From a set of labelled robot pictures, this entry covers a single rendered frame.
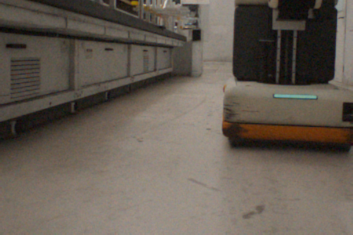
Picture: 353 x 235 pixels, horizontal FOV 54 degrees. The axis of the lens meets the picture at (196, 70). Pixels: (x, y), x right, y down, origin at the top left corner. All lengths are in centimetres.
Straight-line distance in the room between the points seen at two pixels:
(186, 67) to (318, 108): 479
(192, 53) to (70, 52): 393
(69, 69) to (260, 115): 133
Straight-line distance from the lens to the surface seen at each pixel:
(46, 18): 166
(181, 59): 624
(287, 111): 157
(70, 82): 238
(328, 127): 163
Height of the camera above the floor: 43
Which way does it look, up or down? 3 degrees down
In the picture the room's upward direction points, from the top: 2 degrees clockwise
